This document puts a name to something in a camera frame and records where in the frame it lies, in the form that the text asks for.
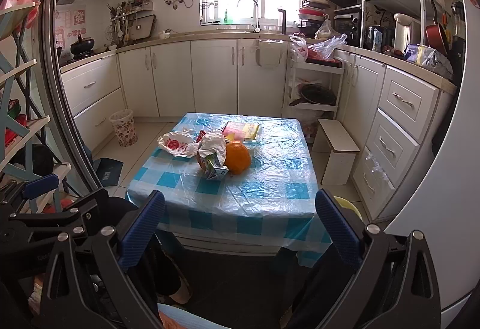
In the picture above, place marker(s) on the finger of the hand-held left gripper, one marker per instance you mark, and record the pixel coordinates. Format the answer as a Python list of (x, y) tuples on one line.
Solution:
[(41, 185), (71, 214)]

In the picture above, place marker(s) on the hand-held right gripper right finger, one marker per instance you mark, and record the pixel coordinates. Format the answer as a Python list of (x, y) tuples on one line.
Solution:
[(337, 231)]

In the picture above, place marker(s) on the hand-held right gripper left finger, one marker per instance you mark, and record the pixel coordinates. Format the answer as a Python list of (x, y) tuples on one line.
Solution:
[(144, 228)]

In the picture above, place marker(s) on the white paper towel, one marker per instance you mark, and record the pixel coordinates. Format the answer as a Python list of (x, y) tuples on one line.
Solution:
[(210, 143)]

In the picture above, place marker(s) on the large orange peel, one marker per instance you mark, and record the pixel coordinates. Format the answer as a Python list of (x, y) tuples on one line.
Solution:
[(237, 158)]

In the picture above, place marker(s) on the floral trash bin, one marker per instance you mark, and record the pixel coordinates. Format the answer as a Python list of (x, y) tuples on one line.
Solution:
[(123, 128)]

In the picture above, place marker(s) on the yellow plastic stool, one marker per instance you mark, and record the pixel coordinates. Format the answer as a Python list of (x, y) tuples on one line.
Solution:
[(350, 206)]

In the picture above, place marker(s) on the person's left leg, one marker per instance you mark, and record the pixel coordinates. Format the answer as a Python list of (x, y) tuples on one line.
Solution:
[(167, 269)]

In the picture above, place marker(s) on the person's leg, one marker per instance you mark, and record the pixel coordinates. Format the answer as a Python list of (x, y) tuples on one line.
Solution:
[(167, 269), (318, 287)]

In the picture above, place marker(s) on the person's right leg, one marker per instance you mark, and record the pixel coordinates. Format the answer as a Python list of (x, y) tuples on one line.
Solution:
[(318, 287)]

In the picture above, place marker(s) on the blue white shelving rack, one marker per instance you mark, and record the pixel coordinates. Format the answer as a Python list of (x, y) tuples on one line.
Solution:
[(18, 126)]

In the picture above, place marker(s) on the white wooden stool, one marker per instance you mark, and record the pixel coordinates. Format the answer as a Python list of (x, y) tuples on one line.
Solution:
[(337, 153)]

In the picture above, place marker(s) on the white plastic bag red print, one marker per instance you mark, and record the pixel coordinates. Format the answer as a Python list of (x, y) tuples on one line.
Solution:
[(174, 144)]

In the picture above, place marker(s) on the blue checked plastic tablecloth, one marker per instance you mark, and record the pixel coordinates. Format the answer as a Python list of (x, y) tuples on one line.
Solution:
[(262, 183)]

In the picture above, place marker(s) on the green white milk carton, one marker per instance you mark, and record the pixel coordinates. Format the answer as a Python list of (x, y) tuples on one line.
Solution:
[(214, 170)]

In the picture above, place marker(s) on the light blue seat cushion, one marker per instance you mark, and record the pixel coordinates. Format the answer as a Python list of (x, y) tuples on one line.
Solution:
[(180, 318)]

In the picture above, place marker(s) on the red white packet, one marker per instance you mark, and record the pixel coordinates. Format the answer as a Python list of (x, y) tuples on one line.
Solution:
[(201, 135)]

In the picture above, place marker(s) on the white stove side drawers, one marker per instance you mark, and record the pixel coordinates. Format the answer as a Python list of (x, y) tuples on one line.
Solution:
[(93, 89)]

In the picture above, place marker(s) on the white drawer cabinet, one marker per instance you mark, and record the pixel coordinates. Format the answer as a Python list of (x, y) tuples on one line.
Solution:
[(393, 119)]

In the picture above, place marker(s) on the pink packet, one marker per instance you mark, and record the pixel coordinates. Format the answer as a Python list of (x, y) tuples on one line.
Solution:
[(233, 129)]

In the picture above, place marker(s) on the yellow packet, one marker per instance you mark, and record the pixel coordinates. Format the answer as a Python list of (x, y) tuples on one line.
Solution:
[(252, 130)]

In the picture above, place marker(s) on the black frying pan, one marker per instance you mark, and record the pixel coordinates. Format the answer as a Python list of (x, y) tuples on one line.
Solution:
[(317, 95)]

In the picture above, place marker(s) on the black wok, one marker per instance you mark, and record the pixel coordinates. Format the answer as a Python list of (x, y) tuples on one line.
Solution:
[(81, 46)]

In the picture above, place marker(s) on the white sink base cabinets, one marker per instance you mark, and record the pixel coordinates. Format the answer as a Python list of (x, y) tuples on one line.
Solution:
[(210, 78)]

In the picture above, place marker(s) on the white trolley rack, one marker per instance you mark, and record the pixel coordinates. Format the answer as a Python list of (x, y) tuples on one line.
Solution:
[(317, 68)]

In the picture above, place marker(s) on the clear plastic bag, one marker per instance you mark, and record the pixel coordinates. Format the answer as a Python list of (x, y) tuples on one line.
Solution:
[(326, 46)]

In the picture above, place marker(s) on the small white printed bag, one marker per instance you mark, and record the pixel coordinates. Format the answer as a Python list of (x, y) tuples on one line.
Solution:
[(298, 46)]

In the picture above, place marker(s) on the white hanging bag holder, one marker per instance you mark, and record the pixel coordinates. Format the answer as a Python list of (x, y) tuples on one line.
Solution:
[(270, 53)]

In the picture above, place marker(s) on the blue snack bag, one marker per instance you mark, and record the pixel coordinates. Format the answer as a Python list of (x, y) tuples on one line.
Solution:
[(427, 57)]

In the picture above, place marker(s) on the black toaster oven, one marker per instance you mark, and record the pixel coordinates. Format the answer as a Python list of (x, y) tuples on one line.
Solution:
[(347, 27)]

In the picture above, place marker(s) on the white electric water pot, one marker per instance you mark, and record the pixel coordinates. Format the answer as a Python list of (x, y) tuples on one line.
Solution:
[(405, 33)]

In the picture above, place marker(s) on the red pan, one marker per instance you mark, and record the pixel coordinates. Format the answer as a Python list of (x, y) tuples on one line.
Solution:
[(437, 35)]

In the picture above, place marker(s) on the stack of pots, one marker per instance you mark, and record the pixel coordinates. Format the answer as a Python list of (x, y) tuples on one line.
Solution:
[(311, 12)]

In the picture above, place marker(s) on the chrome kitchen faucet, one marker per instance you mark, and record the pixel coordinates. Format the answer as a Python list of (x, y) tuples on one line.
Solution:
[(255, 10)]

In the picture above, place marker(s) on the dark door frame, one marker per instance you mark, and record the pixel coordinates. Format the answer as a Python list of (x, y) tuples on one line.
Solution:
[(63, 89)]

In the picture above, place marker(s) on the red wall stickers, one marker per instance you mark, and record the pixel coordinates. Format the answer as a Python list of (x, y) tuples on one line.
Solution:
[(69, 27)]

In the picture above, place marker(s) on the wall utensil rack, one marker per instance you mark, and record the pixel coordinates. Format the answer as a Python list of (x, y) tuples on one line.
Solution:
[(125, 20)]

